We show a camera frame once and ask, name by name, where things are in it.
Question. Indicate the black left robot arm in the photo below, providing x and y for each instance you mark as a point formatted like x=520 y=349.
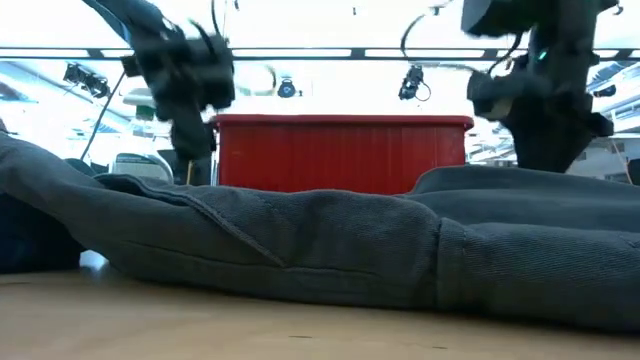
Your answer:
x=135 y=17

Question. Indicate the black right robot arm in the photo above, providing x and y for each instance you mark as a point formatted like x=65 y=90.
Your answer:
x=565 y=30

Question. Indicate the small black ceiling fixture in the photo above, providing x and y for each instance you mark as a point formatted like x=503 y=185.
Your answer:
x=605 y=91

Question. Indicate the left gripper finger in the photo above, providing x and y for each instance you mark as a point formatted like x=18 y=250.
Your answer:
x=202 y=140
x=182 y=140

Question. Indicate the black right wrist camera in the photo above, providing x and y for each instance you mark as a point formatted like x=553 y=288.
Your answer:
x=487 y=97

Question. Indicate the black ceiling track light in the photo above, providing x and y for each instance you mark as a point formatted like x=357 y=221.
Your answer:
x=87 y=80

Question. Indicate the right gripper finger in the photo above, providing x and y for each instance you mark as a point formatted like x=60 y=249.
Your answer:
x=565 y=152
x=532 y=150

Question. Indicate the dark grey sweatshirt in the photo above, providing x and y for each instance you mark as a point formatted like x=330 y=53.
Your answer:
x=350 y=240

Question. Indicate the red plastic laundry basket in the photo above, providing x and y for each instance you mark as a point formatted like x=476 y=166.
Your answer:
x=340 y=155

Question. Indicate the round black ceiling device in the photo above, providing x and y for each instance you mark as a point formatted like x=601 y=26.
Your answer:
x=286 y=90

